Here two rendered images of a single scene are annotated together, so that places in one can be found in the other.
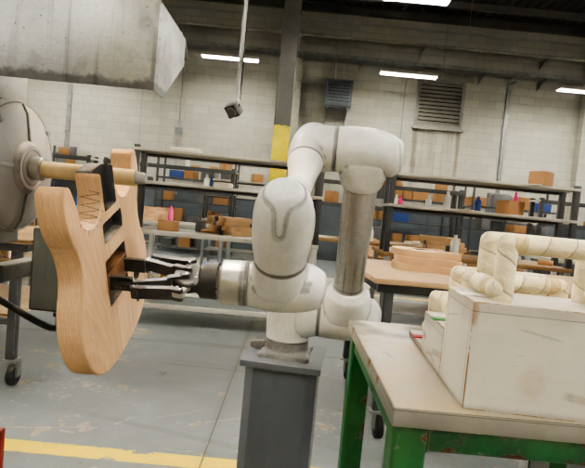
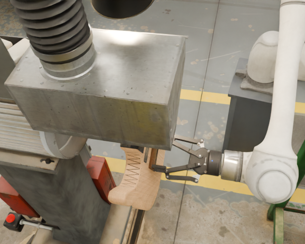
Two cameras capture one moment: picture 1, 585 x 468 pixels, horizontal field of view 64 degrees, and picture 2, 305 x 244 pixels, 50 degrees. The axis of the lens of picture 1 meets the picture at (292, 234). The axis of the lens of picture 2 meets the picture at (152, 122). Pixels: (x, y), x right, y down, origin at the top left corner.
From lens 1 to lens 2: 84 cm
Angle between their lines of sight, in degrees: 52
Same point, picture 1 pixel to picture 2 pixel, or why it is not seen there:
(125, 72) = (146, 141)
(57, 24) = (83, 112)
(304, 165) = (296, 31)
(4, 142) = not seen: hidden behind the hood
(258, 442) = (238, 129)
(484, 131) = not seen: outside the picture
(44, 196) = (114, 201)
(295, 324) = (270, 73)
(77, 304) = (141, 203)
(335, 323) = (303, 76)
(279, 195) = (270, 193)
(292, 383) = (264, 108)
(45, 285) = not seen: hidden behind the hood
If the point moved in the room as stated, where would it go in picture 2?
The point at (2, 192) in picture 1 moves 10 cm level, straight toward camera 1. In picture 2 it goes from (77, 144) to (84, 174)
